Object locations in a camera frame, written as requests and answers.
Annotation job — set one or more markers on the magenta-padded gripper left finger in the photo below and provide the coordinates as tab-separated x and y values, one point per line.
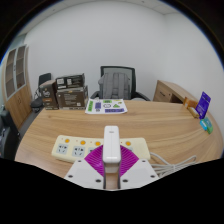
80	171

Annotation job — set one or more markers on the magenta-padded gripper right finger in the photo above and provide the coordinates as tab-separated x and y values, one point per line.
141	171

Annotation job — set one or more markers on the white charger block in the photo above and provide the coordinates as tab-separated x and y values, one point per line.
111	143

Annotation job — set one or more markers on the cream power strip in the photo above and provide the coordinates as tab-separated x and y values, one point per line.
68	149

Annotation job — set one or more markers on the printed paper sheet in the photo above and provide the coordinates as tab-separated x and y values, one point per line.
106	106

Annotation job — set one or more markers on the large brown cardboard box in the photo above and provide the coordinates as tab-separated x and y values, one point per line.
71	98

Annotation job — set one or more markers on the small blue box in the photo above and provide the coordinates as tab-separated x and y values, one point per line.
203	124

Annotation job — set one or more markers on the small light wooden box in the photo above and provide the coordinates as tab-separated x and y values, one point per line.
193	111

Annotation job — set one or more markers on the dark sofa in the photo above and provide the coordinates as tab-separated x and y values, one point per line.
6	136

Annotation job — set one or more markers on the small green box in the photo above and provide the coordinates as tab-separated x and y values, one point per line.
209	125

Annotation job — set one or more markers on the small dark cardboard box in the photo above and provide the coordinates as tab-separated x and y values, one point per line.
48	95

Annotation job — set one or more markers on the orange cardboard box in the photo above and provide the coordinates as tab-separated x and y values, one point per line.
188	101

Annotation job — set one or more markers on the wooden side drawer desk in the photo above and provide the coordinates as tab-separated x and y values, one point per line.
170	90

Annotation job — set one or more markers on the grey backpack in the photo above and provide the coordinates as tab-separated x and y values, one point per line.
114	86

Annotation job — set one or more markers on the purple upright card box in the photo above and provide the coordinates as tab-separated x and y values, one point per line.
203	105

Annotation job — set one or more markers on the black printed carton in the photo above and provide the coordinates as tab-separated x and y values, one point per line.
70	81

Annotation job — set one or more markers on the wooden glass-door cabinet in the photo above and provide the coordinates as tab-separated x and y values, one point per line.
18	90

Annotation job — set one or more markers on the black mesh office chair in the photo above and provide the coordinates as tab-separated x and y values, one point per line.
116	69

